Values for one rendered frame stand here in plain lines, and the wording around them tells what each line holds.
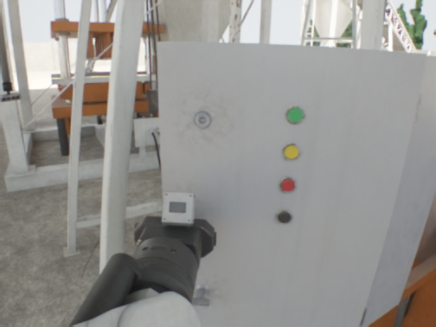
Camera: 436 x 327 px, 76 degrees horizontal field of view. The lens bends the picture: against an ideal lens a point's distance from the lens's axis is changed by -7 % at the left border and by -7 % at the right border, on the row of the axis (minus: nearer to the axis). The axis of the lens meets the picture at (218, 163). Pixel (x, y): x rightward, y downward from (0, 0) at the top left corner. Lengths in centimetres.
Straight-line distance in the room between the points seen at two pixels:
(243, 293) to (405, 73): 48
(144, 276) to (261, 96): 30
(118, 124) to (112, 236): 28
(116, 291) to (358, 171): 40
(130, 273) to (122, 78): 48
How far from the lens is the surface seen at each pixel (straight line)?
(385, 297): 83
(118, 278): 32
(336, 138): 50
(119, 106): 71
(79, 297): 188
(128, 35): 71
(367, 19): 135
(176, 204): 43
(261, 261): 58
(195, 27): 399
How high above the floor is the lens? 123
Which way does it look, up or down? 20 degrees down
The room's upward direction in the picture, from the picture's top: 1 degrees clockwise
